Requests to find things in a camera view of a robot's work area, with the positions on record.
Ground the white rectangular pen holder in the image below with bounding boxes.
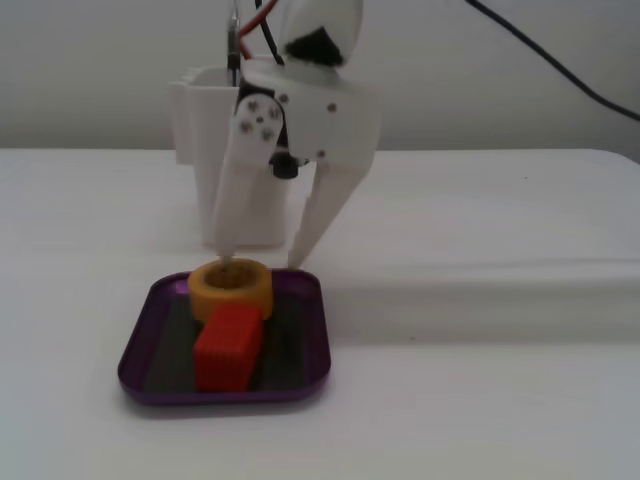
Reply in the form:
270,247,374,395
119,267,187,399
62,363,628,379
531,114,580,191
169,64,297,250

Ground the thick black cable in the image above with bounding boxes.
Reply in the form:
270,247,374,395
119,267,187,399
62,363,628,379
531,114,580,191
464,0,640,122

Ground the black pen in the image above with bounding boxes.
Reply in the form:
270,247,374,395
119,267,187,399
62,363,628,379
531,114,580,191
226,8,242,87

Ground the yellow tape roll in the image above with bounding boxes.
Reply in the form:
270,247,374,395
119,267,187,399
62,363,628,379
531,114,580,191
188,257,274,322

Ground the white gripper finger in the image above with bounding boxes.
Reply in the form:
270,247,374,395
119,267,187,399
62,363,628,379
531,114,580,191
216,91,287,262
288,158,372,270

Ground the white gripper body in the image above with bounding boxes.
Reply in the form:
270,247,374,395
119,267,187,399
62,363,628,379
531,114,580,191
238,63,385,181

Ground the thin red wire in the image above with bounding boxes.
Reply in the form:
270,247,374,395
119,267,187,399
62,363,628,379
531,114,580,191
237,0,281,61

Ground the red rectangular block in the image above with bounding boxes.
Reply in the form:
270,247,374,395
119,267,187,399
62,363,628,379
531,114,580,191
193,305,265,392

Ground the purple metal tray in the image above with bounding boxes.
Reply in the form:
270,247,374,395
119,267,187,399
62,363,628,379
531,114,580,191
118,268,334,406

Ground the thin black wire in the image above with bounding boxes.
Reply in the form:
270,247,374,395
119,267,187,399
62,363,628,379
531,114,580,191
255,0,286,67

